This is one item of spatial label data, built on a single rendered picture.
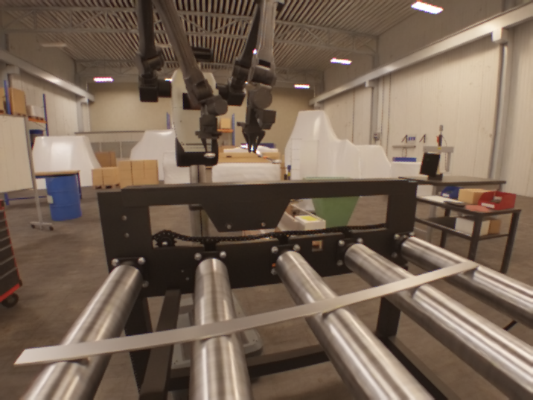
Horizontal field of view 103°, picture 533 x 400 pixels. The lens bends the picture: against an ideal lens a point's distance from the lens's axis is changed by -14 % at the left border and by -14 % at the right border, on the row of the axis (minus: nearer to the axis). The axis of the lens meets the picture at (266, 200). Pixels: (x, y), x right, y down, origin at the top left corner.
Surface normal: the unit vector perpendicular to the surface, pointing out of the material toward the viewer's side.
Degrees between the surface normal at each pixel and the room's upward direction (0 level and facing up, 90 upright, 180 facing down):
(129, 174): 90
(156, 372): 0
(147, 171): 90
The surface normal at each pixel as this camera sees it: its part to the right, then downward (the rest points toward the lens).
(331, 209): 0.09, 0.37
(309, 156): -0.26, 0.18
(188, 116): 0.40, 0.18
